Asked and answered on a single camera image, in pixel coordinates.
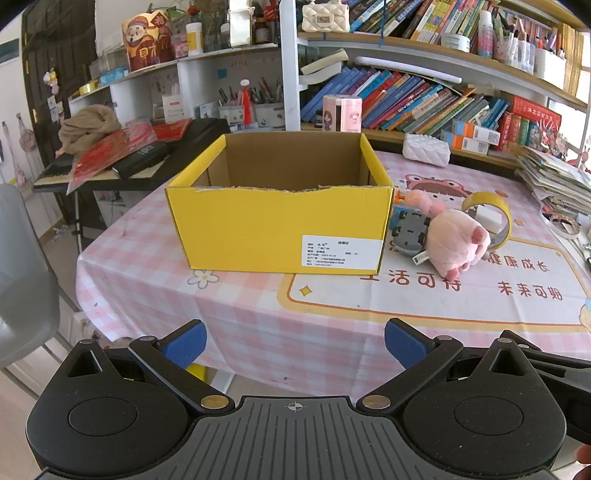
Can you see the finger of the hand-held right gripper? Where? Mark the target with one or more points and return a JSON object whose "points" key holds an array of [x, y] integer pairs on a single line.
{"points": [[554, 355], [568, 376]]}

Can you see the white light tube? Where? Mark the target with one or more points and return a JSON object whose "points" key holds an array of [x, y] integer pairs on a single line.
{"points": [[406, 67]]}

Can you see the yellow carton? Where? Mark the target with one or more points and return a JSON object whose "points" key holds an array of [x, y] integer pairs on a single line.
{"points": [[198, 372]]}

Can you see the red tassel ornament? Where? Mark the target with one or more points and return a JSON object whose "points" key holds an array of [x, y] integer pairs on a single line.
{"points": [[245, 99]]}

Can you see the clear pen cup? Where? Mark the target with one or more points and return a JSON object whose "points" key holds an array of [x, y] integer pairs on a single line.
{"points": [[512, 53]]}

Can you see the pastel glue bottle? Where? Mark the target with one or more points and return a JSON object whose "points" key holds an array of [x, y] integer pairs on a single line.
{"points": [[485, 32]]}

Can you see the white red label box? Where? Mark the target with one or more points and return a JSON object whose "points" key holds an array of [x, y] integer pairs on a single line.
{"points": [[173, 107]]}

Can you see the red boxed book set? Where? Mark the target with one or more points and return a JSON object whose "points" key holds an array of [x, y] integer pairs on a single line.
{"points": [[535, 115]]}

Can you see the yellow cardboard box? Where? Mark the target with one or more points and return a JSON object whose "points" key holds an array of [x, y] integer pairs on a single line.
{"points": [[240, 230]]}

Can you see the beige cloth bundle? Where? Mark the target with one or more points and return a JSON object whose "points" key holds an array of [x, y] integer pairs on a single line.
{"points": [[87, 124]]}

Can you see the cream paperback book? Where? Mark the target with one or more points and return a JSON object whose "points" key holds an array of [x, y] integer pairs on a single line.
{"points": [[323, 62], [318, 76]]}

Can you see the pink cylinder humidifier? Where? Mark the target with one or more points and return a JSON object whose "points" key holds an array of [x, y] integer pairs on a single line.
{"points": [[344, 113]]}

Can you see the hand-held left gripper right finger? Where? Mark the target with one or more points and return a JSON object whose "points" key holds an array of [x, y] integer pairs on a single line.
{"points": [[406, 344]]}

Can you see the white bookshelf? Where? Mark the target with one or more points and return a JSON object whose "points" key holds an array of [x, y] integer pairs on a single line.
{"points": [[290, 69]]}

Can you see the yellow tape roll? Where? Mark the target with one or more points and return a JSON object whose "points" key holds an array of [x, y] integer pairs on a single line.
{"points": [[487, 197]]}

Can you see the dried flower bunch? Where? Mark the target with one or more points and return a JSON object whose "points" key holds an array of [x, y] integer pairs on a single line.
{"points": [[213, 18]]}

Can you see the brown glass bottle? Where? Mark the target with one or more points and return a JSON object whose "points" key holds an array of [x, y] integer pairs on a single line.
{"points": [[262, 33]]}

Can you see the person's right hand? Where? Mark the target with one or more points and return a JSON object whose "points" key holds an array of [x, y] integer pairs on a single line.
{"points": [[583, 454]]}

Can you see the small clear tape roll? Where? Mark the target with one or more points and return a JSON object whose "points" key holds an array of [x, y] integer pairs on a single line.
{"points": [[565, 228]]}

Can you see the white window carton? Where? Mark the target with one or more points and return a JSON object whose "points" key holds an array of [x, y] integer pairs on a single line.
{"points": [[240, 27]]}

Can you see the black electronic keyboard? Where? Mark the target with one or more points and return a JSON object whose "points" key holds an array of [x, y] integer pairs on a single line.
{"points": [[203, 131]]}

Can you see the row of colourful books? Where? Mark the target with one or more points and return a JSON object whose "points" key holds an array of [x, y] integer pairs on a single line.
{"points": [[415, 16]]}

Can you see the black keyboard stand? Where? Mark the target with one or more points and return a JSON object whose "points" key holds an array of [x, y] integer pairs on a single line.
{"points": [[85, 217]]}

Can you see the cream quilted handbag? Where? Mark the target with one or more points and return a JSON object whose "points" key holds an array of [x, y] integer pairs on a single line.
{"points": [[325, 18]]}

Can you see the small blue toy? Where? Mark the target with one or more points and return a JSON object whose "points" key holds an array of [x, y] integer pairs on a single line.
{"points": [[397, 216]]}

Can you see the white storage container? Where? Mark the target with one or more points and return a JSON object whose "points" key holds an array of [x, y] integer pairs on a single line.
{"points": [[549, 67]]}

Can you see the row of leaning books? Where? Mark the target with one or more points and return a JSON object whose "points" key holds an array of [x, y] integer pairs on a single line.
{"points": [[392, 99]]}

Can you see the pink plush pig toy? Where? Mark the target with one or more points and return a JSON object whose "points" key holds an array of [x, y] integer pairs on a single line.
{"points": [[455, 240]]}

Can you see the orange white small box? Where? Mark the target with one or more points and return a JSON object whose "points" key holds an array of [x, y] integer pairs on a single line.
{"points": [[464, 145], [478, 133]]}

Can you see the grey toy car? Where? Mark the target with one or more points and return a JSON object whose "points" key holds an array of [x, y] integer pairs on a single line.
{"points": [[408, 233]]}

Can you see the white round tin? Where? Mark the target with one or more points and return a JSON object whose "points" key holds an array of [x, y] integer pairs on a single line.
{"points": [[455, 42]]}

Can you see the grey plastic chair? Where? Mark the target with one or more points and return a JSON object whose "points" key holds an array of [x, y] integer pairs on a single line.
{"points": [[23, 286]]}

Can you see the white pen holder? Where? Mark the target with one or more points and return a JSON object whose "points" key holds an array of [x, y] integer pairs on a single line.
{"points": [[270, 116], [231, 115]]}

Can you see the pink checked tablecloth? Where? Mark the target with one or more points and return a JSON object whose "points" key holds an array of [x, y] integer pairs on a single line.
{"points": [[323, 300]]}

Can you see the white plastic bottle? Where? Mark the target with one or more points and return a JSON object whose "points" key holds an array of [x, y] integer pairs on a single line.
{"points": [[194, 39]]}

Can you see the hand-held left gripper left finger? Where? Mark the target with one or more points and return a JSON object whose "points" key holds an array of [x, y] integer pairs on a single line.
{"points": [[184, 344]]}

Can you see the red paper sheets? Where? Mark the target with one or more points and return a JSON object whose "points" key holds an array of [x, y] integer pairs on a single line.
{"points": [[111, 147]]}

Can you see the dark door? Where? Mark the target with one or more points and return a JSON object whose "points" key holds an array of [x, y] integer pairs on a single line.
{"points": [[55, 46]]}

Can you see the stack of magazines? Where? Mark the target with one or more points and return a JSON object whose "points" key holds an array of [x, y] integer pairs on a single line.
{"points": [[549, 175]]}

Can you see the white quilted pouch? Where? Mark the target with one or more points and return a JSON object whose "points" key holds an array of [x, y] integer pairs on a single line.
{"points": [[427, 150]]}

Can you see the white charger plug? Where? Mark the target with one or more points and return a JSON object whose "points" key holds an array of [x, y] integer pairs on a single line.
{"points": [[490, 219]]}

